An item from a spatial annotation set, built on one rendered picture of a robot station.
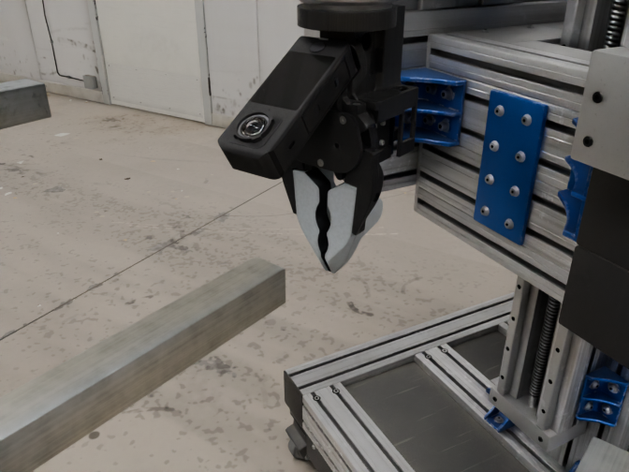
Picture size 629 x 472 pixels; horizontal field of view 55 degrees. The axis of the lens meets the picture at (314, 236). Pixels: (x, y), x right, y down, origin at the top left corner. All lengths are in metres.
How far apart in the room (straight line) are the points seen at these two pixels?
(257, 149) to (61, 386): 0.18
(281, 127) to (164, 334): 0.15
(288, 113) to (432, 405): 0.97
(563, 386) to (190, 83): 3.14
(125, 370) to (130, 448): 1.18
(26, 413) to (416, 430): 0.97
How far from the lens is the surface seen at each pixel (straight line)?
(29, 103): 0.57
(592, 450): 0.33
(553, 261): 0.76
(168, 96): 3.96
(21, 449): 0.35
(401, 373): 1.36
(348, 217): 0.46
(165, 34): 3.86
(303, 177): 0.48
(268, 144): 0.38
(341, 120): 0.44
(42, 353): 1.90
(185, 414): 1.59
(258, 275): 0.42
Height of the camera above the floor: 1.08
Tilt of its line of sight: 27 degrees down
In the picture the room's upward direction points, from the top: straight up
